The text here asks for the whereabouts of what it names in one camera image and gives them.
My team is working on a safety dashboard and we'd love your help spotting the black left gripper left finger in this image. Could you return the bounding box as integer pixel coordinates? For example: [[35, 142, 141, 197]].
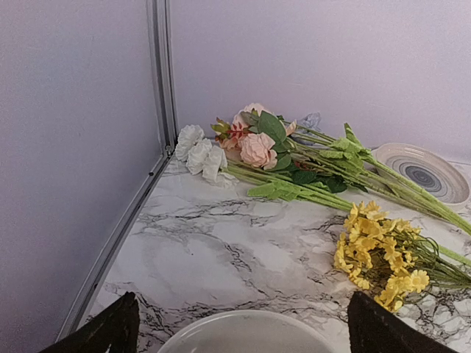
[[41, 292, 140, 353]]

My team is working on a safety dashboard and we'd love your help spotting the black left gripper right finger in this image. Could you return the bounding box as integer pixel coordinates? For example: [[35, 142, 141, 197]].
[[347, 291, 454, 353]]

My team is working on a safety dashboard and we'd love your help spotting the yellow fake flower bunch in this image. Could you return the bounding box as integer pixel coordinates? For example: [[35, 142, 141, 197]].
[[333, 202, 470, 312]]

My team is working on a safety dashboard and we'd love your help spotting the blue fake flower stem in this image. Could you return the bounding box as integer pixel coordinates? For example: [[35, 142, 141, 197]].
[[290, 113, 470, 234]]

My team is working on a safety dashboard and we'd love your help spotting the white fake flower stem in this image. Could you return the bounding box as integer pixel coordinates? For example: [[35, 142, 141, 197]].
[[175, 125, 351, 211]]

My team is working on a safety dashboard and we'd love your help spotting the small pink blossom stem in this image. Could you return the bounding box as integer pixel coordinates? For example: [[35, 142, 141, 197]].
[[210, 115, 251, 151]]

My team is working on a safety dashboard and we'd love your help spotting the large pink fake rose stem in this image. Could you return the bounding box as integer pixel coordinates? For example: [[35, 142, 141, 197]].
[[228, 103, 366, 193]]

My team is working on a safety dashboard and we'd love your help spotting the white bowl with red outside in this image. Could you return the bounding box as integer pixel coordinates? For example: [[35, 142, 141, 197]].
[[159, 310, 336, 353]]

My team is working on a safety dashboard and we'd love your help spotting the striped grey ceramic plate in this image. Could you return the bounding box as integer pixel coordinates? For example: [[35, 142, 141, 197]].
[[372, 143, 470, 210]]

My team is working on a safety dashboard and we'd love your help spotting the left aluminium frame post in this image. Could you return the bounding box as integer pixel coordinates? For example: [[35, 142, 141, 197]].
[[55, 1, 177, 341]]

